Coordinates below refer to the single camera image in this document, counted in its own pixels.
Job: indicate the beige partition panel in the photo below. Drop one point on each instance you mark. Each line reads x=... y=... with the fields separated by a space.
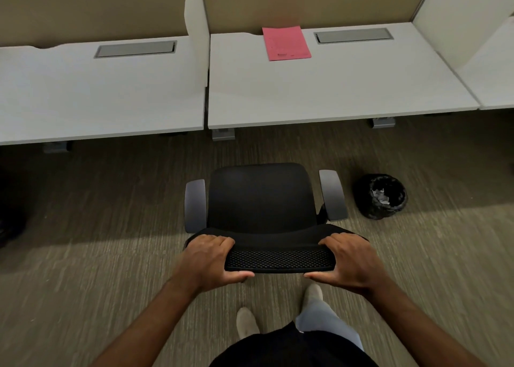
x=313 y=1
x=92 y=9

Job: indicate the person's left thumb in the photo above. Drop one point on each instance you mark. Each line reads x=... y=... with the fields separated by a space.
x=239 y=276

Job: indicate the pink paper folder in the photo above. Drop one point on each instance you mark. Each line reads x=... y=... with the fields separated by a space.
x=286 y=43

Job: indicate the person's beige left shoe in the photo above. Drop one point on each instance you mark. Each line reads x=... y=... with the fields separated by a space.
x=247 y=322

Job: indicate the person's beige right shoe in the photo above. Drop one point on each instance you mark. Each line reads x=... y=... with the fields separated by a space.
x=312 y=296

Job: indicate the grey chair armrest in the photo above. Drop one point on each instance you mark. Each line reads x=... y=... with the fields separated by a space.
x=333 y=196
x=195 y=206

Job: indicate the white office desk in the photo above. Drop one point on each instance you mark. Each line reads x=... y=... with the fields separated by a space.
x=333 y=81
x=100 y=93
x=494 y=77

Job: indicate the person's right hand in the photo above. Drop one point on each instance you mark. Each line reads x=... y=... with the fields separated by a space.
x=355 y=264

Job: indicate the person's left forearm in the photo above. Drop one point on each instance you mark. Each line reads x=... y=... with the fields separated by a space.
x=148 y=326

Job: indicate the person's right forearm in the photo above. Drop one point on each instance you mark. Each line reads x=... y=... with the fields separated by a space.
x=417 y=326

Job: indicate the person's beige shoe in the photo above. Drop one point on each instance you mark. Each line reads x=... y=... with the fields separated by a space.
x=312 y=296
x=247 y=322

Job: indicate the crumpled white paper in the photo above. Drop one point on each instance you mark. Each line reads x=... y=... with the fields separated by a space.
x=380 y=196

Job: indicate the person's left hand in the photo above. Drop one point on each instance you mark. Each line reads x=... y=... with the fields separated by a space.
x=200 y=262

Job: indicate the person's grey trouser leg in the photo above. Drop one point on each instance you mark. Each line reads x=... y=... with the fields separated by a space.
x=329 y=322

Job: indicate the black lined trash bin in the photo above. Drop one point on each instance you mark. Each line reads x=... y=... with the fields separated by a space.
x=363 y=202

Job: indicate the black office chair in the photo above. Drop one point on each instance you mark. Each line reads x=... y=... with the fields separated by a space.
x=261 y=202

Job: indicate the grey desk leg foot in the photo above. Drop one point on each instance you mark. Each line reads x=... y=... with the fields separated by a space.
x=57 y=147
x=383 y=122
x=223 y=134

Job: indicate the person's right thumb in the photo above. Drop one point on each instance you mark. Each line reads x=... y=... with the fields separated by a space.
x=321 y=276

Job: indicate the person's black shirt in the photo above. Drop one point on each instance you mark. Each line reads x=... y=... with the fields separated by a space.
x=293 y=350

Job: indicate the white desk divider panel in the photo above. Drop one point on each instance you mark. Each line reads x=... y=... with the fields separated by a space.
x=197 y=29
x=457 y=17

